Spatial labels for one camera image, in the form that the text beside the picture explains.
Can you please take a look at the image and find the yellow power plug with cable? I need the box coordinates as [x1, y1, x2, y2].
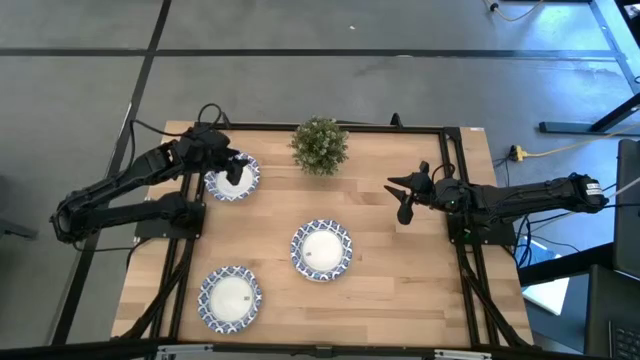
[509, 123, 640, 161]

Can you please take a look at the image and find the dark furniture foot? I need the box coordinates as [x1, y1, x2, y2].
[0, 218, 39, 241]

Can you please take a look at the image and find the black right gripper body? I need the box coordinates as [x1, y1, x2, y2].
[408, 160, 472, 212]

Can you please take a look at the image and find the small green potted plant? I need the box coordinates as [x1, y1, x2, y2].
[289, 115, 350, 177]

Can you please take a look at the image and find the black desk beam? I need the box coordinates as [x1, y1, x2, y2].
[517, 241, 616, 288]

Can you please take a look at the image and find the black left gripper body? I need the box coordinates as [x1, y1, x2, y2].
[183, 124, 242, 171]

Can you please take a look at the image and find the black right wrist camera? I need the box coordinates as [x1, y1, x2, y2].
[395, 194, 416, 227]

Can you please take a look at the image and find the black cable bundle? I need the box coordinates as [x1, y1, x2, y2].
[492, 154, 619, 270]

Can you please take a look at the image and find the white cable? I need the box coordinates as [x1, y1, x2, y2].
[529, 176, 640, 232]

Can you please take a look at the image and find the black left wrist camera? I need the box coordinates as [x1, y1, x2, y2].
[226, 158, 249, 187]

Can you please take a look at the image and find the yellow cable with black plug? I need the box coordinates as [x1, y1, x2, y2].
[482, 0, 545, 23]

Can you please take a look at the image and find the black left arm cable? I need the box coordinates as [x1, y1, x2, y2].
[128, 102, 225, 174]

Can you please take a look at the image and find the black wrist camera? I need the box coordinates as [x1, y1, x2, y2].
[226, 158, 249, 187]
[395, 194, 416, 227]

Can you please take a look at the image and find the black laptop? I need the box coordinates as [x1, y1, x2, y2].
[583, 264, 640, 359]

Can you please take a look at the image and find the white sheet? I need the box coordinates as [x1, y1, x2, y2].
[521, 238, 571, 317]

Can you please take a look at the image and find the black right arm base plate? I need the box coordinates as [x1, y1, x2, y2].
[445, 212, 517, 247]

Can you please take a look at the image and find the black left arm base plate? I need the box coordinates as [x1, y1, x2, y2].
[134, 192, 207, 240]

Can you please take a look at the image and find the black monitor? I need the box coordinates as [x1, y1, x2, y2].
[613, 138, 640, 279]

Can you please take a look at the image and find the black crossbar with silver brackets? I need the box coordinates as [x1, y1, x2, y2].
[0, 338, 640, 360]

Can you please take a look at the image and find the black desk leg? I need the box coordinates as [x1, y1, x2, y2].
[538, 92, 640, 136]

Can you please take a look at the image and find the black aluminium table frame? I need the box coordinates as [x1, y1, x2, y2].
[112, 111, 536, 351]

